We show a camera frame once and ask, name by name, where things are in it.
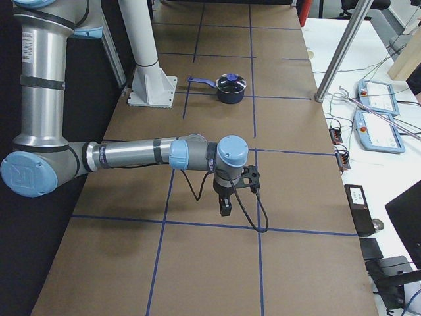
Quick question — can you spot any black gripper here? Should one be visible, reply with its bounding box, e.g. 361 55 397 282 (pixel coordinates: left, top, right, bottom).
213 180 234 217

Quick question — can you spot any glass pot lid blue knob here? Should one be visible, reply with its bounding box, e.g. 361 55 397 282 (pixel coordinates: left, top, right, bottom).
216 73 247 93

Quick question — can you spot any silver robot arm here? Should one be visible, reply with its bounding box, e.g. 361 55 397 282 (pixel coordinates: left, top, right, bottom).
1 1 248 216

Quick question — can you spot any dark blue saucepan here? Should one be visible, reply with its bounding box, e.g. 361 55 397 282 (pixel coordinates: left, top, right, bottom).
187 73 247 104

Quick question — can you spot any lower orange connector board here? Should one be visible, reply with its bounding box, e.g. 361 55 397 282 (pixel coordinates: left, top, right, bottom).
335 150 351 172

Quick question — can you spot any orange connector board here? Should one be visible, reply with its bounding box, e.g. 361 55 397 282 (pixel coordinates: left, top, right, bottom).
329 127 343 145
335 150 351 172

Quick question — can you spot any upper orange connector board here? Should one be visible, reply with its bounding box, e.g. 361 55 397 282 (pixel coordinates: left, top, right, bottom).
329 127 343 145

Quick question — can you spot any black box white label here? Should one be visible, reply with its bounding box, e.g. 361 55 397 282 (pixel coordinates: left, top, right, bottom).
344 184 375 237

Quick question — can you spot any lower blue teach pendant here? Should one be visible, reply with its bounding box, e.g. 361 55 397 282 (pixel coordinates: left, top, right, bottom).
354 110 405 154

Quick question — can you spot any blue teach pendant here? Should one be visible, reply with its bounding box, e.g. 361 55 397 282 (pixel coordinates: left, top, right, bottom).
354 110 405 154
357 79 400 116

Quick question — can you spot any black desk clamp stand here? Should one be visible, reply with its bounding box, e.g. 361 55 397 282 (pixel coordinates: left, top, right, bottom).
359 238 420 315

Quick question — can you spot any black monitor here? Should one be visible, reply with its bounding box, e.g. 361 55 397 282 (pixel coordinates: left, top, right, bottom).
385 186 421 268

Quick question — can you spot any upper blue teach pendant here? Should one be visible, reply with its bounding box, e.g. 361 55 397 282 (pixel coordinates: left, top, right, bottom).
357 79 400 116

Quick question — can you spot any thin metal rod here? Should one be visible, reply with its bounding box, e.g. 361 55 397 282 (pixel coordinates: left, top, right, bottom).
341 93 420 140

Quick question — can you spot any light wooden board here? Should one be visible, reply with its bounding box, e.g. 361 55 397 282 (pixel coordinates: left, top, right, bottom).
388 17 420 81

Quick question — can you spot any black camera cable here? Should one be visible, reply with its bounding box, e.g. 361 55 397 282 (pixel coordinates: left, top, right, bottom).
179 167 268 234

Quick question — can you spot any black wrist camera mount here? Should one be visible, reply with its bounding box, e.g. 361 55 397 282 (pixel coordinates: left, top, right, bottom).
236 165 260 194

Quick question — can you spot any white camera stand pillar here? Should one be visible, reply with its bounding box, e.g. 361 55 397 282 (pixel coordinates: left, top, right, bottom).
118 0 178 108

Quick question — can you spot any silver aluminium frame post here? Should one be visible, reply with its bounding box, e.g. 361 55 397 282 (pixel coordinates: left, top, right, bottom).
314 0 374 103

